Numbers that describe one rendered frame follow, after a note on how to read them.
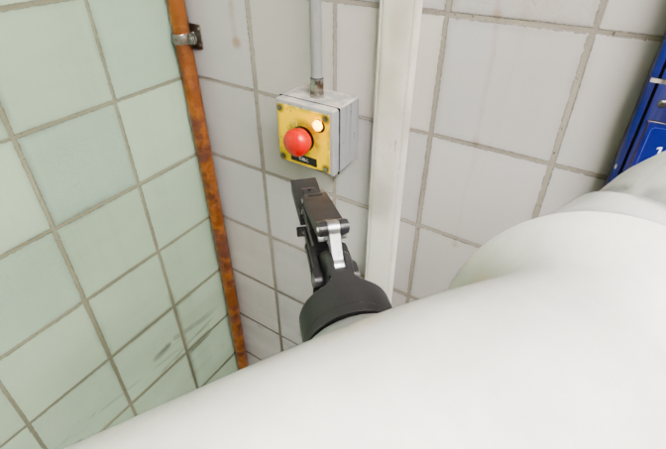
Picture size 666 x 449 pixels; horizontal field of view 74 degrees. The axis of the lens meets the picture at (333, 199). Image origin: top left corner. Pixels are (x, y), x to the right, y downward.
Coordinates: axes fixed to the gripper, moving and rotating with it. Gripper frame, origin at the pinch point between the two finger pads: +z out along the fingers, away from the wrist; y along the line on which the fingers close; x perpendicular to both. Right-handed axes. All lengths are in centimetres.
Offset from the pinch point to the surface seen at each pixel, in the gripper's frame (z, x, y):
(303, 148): 12.7, 1.6, 0.1
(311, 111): 14.4, 3.1, -4.4
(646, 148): -9.2, 32.5, -7.4
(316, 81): 17.2, 4.4, -7.4
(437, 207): 7.6, 20.1, 9.3
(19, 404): 10, -46, 39
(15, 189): 18.5, -37.5, 4.9
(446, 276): 5.4, 22.3, 21.3
